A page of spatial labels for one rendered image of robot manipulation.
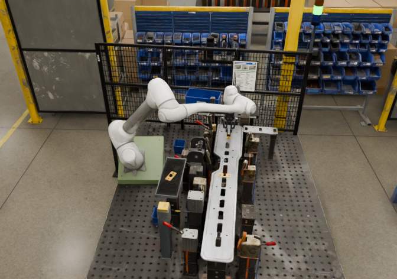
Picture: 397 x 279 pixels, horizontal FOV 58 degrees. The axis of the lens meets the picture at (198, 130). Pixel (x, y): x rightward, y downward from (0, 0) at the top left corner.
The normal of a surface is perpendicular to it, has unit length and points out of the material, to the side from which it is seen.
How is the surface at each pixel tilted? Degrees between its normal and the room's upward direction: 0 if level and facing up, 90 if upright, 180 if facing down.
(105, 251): 0
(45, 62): 89
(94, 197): 0
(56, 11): 90
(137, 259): 0
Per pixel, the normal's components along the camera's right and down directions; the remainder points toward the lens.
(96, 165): 0.00, -0.83
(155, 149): 0.00, -0.24
